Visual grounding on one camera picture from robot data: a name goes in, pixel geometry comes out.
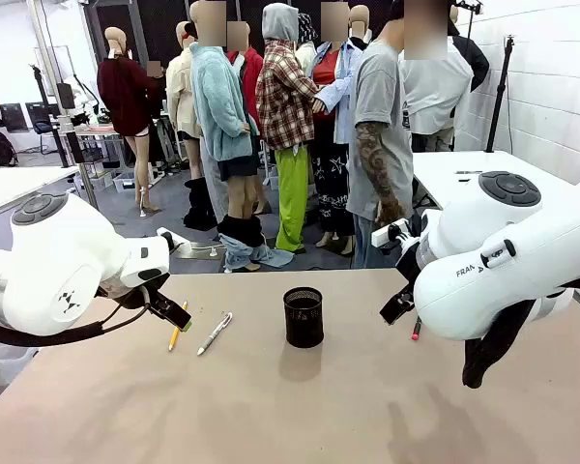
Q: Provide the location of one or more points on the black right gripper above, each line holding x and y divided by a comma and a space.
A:
408, 261

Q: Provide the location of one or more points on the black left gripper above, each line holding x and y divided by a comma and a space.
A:
135, 296

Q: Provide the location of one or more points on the black marker pink caps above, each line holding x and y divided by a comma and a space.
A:
416, 331

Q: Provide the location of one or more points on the tattooed forearm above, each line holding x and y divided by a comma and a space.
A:
374, 159

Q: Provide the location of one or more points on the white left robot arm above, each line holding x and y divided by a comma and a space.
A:
53, 261

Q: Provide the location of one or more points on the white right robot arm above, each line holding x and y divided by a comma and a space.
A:
488, 290

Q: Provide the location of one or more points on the white silver ballpoint pen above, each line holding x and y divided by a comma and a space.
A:
215, 333

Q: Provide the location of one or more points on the black mesh pen holder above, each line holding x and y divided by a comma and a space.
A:
303, 321

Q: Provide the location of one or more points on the person's tattooed hand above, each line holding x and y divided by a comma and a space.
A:
391, 212

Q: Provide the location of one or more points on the yellow pencil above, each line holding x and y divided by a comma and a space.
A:
176, 333

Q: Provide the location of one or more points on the clear plastic storage box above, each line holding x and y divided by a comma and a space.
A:
124, 182

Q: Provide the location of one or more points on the large white table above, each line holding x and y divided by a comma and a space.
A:
444, 166

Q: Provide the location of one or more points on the grey storage bin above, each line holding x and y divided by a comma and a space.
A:
0, 367

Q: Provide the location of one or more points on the white side table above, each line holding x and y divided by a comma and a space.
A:
9, 183

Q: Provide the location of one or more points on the light blue fleece mannequin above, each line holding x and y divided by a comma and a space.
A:
217, 106

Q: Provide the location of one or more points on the person in grey t-shirt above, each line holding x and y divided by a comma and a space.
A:
377, 96

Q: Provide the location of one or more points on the cream jacket mannequin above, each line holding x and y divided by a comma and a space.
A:
179, 96

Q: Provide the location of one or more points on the maroon sweater mannequin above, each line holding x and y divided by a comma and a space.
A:
125, 96

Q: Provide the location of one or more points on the black office chair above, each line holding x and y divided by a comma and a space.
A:
41, 123

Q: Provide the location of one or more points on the black tripod stand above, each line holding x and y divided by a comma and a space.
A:
501, 96

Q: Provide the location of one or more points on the black backpack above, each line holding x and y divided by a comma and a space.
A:
2, 147

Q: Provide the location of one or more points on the plaid shirt hooded mannequin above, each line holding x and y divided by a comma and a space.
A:
285, 96

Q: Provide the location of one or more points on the blue shirt red top mannequin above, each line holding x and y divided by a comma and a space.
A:
329, 72

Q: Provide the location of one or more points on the red jacket mannequin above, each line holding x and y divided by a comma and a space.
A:
252, 72

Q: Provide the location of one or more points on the bare head masked mannequin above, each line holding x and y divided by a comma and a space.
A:
360, 19

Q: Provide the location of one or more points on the black headscarf mannequin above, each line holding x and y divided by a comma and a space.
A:
307, 29

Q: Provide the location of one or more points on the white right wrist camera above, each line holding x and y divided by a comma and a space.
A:
384, 235

